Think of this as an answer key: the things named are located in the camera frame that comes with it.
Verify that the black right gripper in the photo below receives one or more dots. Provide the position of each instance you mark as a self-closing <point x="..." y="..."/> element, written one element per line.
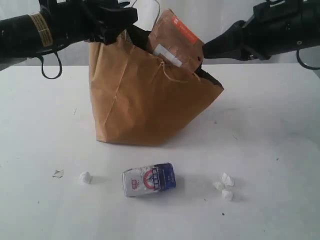
<point x="275" y="27"/>

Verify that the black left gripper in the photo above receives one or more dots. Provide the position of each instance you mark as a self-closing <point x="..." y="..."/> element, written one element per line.
<point x="73" y="21"/>

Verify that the brown coffee pouch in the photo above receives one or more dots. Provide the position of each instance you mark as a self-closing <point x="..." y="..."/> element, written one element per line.
<point x="173" y="41"/>

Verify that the brown paper shopping bag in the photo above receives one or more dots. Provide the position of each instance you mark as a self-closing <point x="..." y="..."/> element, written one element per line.
<point x="140" y="99"/>

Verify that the small white milk carton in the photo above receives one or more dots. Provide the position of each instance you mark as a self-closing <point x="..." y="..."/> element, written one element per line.
<point x="148" y="179"/>

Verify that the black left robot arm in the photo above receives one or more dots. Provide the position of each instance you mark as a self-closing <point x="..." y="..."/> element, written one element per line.
<point x="28" y="36"/>

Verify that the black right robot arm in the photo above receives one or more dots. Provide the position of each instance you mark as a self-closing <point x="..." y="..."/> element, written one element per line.
<point x="311" y="23"/>

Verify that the white pebble left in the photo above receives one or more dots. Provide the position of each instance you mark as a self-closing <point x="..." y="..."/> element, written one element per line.
<point x="218" y="186"/>

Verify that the white pebble lower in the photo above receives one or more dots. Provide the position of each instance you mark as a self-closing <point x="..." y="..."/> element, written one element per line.
<point x="227" y="195"/>

